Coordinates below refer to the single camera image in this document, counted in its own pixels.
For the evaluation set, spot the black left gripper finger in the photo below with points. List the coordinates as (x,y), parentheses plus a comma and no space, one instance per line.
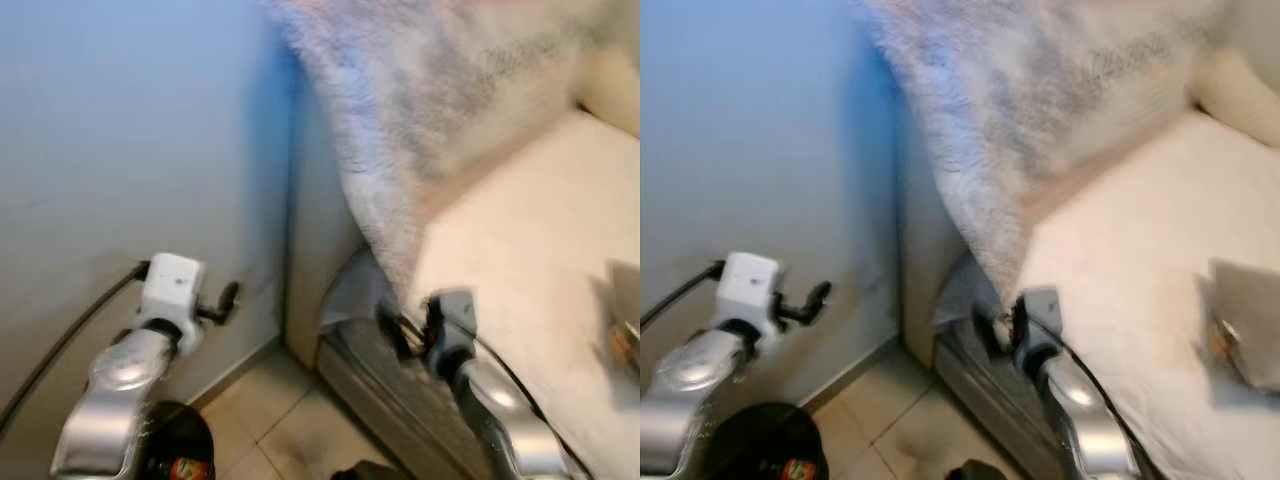
(229,297)
(818,297)

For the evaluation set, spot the large white grey-printed pillow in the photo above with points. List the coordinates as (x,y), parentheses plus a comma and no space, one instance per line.
(1020,90)
(420,90)

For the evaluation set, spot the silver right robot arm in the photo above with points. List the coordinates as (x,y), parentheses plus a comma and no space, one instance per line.
(505,410)
(1085,410)

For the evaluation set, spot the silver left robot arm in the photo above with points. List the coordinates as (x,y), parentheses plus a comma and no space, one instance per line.
(120,372)
(690,372)

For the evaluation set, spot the grey quilted bed base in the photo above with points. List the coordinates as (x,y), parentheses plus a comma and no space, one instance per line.
(990,400)
(390,400)

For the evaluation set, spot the black rounded object orange label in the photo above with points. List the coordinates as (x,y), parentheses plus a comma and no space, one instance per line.
(175,435)
(765,435)

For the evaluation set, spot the white quilted mattress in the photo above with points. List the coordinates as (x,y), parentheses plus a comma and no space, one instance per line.
(540,260)
(1130,260)

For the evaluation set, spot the cream bolster pillow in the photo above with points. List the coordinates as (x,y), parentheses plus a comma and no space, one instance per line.
(612,92)
(1240,95)

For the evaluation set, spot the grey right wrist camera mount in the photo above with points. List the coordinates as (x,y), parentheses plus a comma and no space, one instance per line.
(1040,312)
(452,312)

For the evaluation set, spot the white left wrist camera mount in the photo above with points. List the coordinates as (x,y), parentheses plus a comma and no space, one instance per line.
(172,285)
(748,285)

